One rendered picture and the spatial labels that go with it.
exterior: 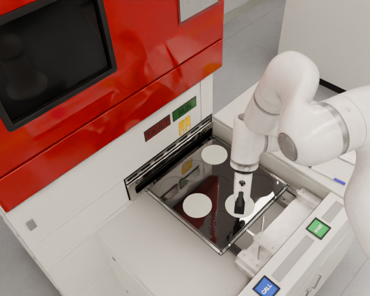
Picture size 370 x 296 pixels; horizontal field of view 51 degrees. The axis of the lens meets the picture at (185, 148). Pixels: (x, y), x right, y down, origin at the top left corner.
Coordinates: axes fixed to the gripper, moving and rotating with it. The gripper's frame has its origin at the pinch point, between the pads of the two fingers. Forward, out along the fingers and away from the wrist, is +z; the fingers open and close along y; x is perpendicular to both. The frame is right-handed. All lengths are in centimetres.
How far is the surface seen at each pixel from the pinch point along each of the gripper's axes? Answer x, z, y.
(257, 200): -6.0, 3.6, 10.3
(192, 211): 15.7, 6.2, 3.2
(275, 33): -18, 0, 281
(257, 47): -2, 9, 257
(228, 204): 3.9, 4.7, 7.3
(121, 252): 37.8, 18.9, -8.1
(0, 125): 51, -40, -36
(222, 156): 8.1, -2.6, 27.5
